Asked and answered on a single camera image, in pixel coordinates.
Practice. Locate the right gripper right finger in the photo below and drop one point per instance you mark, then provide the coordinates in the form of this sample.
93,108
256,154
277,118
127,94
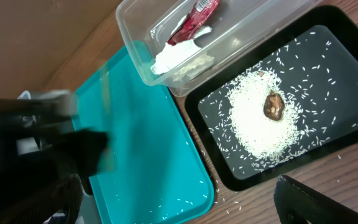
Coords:
297,203

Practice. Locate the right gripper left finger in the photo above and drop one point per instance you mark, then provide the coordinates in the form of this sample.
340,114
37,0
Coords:
62,196

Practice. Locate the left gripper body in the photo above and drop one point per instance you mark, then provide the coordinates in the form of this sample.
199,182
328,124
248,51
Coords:
85,147

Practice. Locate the pile of white rice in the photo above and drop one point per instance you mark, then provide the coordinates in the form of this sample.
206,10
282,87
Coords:
260,136

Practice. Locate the brown food scrap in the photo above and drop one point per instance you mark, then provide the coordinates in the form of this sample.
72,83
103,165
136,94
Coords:
274,106

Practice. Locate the white napkin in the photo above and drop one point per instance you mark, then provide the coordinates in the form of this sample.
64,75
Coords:
173,55

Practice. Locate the red snack wrapper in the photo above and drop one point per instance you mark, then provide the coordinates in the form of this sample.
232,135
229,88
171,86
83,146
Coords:
199,14

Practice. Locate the wooden chopstick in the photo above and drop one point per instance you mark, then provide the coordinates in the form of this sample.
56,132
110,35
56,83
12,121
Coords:
107,115

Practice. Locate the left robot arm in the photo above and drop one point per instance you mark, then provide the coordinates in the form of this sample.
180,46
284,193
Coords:
42,166

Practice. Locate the grey dishwasher rack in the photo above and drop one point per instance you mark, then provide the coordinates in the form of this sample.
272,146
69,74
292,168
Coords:
88,211

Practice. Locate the teal plastic tray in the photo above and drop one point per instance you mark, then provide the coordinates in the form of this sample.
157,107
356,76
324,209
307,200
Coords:
158,175

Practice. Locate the black plastic tray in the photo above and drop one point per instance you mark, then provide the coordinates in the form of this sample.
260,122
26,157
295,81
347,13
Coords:
316,60

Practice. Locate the clear plastic bin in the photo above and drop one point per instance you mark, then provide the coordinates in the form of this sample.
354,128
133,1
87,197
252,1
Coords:
237,27

